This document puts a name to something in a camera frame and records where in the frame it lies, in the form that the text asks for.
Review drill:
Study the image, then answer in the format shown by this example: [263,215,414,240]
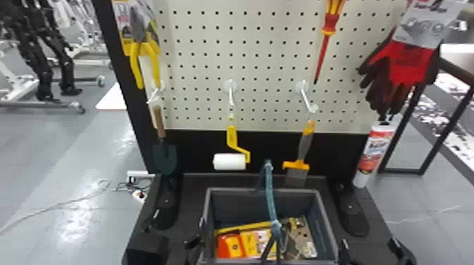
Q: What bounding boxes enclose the blue basket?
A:
[197,159,340,265]

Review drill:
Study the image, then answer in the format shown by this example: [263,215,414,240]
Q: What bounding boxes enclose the white pegboard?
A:
[92,0,408,238]

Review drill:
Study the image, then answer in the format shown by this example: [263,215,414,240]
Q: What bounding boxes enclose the white power strip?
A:
[126,169,155,185]

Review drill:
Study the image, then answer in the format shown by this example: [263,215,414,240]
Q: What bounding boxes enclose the orange and yellow tool packet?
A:
[216,229,279,260]

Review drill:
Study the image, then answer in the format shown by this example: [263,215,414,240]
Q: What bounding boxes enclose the tool on brown card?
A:
[279,215,319,260]

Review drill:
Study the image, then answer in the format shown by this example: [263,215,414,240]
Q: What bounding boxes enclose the yellow pliers on card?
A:
[111,0,164,91]

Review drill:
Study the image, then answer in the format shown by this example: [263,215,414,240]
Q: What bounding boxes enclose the white sealant tube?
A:
[352,120,399,190]

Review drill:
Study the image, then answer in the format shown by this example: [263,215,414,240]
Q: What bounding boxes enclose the red and yellow screwdriver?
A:
[312,0,349,85]

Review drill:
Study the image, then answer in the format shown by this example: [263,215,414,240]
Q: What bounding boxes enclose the red and black gloves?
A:
[356,0,468,121]

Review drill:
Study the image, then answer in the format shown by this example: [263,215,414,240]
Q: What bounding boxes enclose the grey side table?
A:
[377,41,474,187]

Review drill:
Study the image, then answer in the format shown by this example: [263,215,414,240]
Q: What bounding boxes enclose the white roller with yellow handle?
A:
[212,112,253,172]

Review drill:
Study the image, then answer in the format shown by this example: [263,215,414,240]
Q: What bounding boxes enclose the scraper with yellow grey handle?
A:
[281,118,318,188]

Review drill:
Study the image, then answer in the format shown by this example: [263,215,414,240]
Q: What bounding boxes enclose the green trowel with wooden handle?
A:
[147,88,179,177]

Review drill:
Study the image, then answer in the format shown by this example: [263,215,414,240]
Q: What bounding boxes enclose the yellow-handled tool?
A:
[214,220,277,237]

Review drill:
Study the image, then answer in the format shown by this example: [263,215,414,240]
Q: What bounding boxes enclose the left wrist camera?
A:
[125,230,171,265]

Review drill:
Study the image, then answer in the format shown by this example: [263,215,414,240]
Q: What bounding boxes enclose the white cable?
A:
[0,178,113,236]

